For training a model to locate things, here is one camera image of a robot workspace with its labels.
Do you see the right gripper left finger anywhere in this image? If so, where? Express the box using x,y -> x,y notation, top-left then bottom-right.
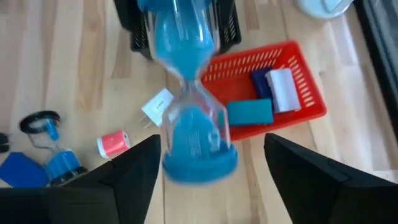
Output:
0,134 -> 162,224

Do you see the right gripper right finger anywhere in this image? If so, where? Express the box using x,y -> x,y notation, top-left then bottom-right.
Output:
263,133 -> 398,224

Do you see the blue plastic box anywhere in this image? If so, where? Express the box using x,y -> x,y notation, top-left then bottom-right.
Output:
0,151 -> 50,189

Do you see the teal plastic box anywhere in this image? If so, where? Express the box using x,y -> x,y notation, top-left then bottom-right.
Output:
226,98 -> 274,127

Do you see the white USB wall charger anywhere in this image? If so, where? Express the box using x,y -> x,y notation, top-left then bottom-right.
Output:
140,88 -> 175,130

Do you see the white plastic box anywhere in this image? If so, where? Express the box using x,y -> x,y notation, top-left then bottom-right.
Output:
264,67 -> 302,113

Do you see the dark navy plastic box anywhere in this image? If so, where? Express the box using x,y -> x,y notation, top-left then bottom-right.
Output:
250,67 -> 276,103

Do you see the blue capped hourglass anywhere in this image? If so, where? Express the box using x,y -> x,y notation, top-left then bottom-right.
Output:
136,0 -> 239,184

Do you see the black capped hourglass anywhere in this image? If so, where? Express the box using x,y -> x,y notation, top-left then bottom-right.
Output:
19,110 -> 90,187

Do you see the pink white USB charger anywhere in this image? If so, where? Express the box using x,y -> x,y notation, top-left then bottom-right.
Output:
96,129 -> 131,160

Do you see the red plastic basket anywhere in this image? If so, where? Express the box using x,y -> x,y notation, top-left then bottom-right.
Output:
200,39 -> 327,142

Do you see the white cylindrical lamp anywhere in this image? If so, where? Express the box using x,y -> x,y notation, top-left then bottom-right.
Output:
295,0 -> 355,20

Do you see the black plastic basket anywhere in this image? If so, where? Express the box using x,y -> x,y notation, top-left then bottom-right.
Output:
113,0 -> 243,60

